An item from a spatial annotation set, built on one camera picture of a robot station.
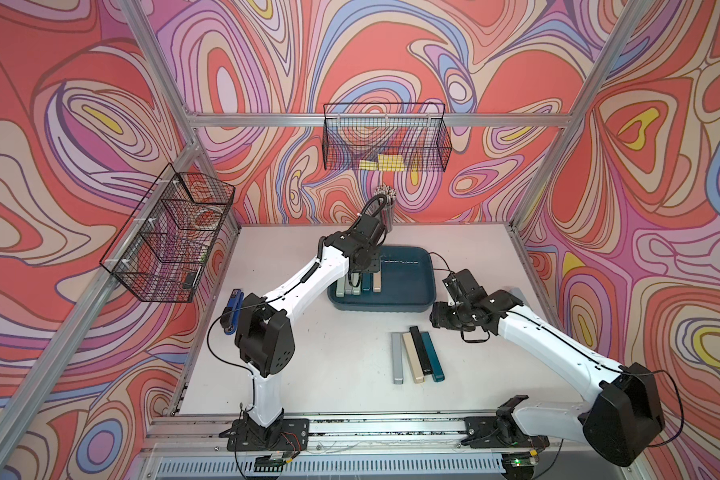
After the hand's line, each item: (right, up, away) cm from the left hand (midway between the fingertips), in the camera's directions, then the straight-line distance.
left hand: (373, 263), depth 87 cm
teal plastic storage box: (+12, -7, +13) cm, 20 cm away
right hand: (+19, -17, -5) cm, 26 cm away
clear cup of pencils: (+6, +17, +24) cm, 30 cm away
